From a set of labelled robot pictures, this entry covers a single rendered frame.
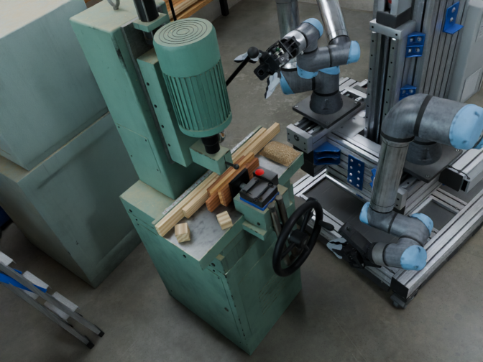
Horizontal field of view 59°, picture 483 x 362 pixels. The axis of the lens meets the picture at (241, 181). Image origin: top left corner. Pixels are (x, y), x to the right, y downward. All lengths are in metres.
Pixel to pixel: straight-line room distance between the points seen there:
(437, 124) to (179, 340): 1.62
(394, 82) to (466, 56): 0.34
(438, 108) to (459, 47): 0.80
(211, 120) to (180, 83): 0.15
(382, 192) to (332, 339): 1.01
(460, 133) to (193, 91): 0.71
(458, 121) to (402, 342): 1.29
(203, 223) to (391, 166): 0.64
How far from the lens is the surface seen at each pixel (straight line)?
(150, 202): 1.76
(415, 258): 1.38
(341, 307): 2.29
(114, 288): 2.59
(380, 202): 1.42
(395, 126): 1.27
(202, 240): 1.44
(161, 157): 1.58
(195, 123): 1.31
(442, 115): 1.23
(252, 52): 1.29
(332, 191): 2.47
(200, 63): 1.20
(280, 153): 1.63
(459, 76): 2.06
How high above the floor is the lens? 2.02
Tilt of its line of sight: 45 degrees down
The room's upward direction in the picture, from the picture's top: 12 degrees counter-clockwise
